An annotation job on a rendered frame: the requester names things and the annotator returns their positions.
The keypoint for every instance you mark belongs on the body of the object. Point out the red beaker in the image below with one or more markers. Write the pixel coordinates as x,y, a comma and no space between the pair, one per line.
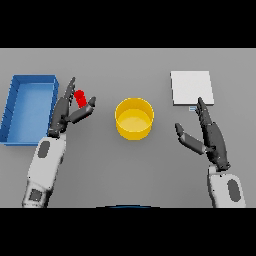
80,98

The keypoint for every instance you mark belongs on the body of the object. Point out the pale square measuring scale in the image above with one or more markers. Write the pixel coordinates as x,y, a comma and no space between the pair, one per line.
192,87

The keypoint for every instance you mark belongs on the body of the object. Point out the yellow bowl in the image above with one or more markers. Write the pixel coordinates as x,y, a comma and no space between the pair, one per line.
134,118

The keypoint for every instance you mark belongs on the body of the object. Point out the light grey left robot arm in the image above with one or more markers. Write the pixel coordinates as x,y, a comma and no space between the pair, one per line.
45,170

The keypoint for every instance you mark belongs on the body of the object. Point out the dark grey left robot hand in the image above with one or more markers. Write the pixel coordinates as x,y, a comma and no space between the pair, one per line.
61,113

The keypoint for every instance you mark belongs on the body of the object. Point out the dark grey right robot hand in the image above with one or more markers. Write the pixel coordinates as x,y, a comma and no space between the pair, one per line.
215,140

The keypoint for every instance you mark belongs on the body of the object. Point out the blue tray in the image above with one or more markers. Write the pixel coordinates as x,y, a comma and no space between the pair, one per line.
28,110

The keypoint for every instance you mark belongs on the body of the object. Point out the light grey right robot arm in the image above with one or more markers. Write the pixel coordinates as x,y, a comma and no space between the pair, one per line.
226,188

